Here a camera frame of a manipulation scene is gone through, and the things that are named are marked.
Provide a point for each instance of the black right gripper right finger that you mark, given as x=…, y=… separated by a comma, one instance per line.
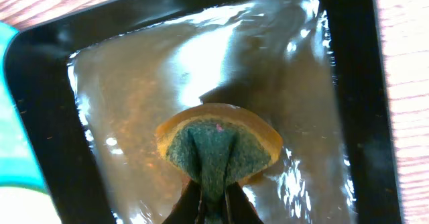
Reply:
x=236, y=207

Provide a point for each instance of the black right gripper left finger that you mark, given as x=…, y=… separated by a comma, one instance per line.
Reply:
x=188, y=209

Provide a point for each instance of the green yellow sponge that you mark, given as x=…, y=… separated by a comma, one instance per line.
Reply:
x=218, y=145

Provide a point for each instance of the black water-filled tray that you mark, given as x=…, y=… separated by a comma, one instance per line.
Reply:
x=92, y=86

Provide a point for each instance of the teal plastic tray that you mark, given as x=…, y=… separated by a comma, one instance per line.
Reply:
x=19, y=166

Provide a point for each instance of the light green plate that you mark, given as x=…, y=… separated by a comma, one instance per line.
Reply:
x=25, y=206

